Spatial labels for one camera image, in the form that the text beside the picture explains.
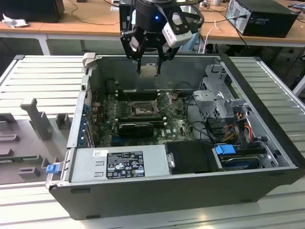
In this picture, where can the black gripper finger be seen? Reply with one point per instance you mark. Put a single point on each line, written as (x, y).
(139, 65)
(159, 66)

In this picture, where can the silver CPU plate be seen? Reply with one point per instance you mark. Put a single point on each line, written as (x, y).
(149, 71)

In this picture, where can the CPU socket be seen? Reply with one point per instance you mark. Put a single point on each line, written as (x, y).
(140, 109)

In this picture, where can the blue slot clip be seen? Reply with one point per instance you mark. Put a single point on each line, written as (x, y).
(84, 125)
(82, 140)
(85, 108)

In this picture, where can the small black computer tower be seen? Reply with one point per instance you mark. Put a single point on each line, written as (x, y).
(125, 19)

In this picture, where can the round coin battery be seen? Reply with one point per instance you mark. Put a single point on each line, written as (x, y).
(176, 96)

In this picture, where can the grey desk outlet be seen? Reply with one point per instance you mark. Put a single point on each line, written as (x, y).
(114, 8)

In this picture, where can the black cylindrical component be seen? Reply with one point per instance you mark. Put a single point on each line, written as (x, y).
(110, 86)

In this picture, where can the pale blue teach pendant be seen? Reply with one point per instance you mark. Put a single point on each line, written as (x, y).
(193, 41)

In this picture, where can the grey plastic case latch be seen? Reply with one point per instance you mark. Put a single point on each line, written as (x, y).
(89, 59)

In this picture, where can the grey metal drive cage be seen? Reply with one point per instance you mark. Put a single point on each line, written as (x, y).
(209, 96)

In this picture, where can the green motherboard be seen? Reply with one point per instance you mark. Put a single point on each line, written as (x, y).
(176, 124)

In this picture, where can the low-profile graphics card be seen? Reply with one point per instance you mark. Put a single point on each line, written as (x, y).
(135, 130)

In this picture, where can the white board sticker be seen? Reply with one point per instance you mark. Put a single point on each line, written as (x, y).
(169, 131)

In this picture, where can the white cup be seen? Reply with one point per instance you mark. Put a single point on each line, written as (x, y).
(217, 2)

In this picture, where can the silver shroud latch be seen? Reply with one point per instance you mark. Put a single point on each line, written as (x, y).
(171, 161)

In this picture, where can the black plastic shroud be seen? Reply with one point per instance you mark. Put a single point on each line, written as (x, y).
(190, 157)

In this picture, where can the white barcode label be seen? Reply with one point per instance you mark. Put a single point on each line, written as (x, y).
(100, 153)

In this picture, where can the black power supply label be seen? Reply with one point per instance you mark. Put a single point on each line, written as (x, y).
(125, 164)

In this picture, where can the blue disk carrier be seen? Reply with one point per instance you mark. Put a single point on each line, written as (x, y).
(224, 152)

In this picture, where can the grey power supply unit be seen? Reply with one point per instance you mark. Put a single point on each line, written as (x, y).
(83, 167)

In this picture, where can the large black box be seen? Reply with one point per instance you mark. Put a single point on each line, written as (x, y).
(31, 10)

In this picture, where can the black desktop computer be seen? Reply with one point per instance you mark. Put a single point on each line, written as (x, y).
(269, 21)

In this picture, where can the hard disk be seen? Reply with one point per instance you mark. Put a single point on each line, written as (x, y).
(240, 163)

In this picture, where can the black PC case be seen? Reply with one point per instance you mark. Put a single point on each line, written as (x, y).
(166, 198)

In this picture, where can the crumpled white paper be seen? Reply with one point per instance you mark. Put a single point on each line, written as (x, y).
(14, 22)

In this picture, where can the grey parts rack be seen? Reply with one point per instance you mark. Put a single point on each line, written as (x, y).
(23, 133)

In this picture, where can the blue release tab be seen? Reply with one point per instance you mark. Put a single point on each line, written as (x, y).
(52, 169)

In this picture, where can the white table leg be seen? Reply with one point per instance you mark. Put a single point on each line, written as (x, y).
(299, 86)

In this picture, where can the metal disk bay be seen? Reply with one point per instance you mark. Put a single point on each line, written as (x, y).
(270, 159)

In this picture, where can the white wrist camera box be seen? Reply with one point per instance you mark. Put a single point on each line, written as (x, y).
(176, 38)

